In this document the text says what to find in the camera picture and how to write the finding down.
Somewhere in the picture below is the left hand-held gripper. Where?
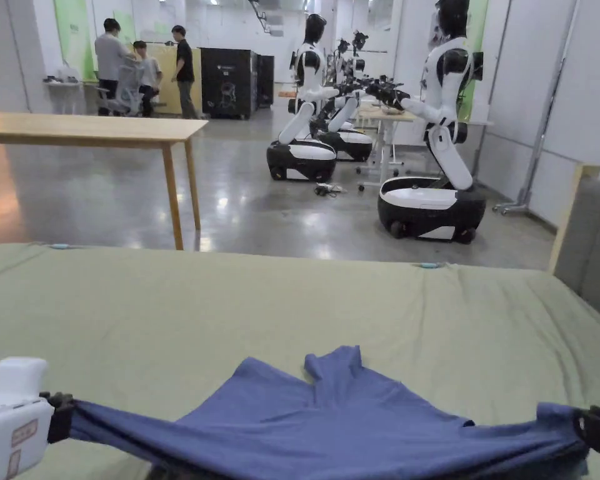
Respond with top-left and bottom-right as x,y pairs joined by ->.
0,356 -> 79,480

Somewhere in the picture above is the dark blue shirt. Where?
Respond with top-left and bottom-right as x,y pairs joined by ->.
69,344 -> 592,480

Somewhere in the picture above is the bed with pale green sheet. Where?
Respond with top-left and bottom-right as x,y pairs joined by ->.
0,242 -> 600,480

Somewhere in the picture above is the grey padded headboard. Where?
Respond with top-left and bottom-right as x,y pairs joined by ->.
549,164 -> 600,326

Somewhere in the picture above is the metal stand on casters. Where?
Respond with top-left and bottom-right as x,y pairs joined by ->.
492,0 -> 581,216

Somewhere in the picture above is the wooden table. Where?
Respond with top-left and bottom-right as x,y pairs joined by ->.
0,112 -> 209,251

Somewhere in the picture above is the white office chair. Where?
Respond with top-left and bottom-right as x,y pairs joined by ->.
96,64 -> 145,117

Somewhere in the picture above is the small white table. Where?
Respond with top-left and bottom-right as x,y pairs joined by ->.
42,69 -> 87,116

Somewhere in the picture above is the white and black humanoid robot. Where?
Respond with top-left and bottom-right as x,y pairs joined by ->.
319,31 -> 374,163
367,0 -> 487,245
266,14 -> 353,183

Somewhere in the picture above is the white-legged table with objects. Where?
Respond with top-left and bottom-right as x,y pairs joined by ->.
354,102 -> 421,192

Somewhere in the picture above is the black cabinet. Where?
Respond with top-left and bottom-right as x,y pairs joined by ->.
199,47 -> 275,121

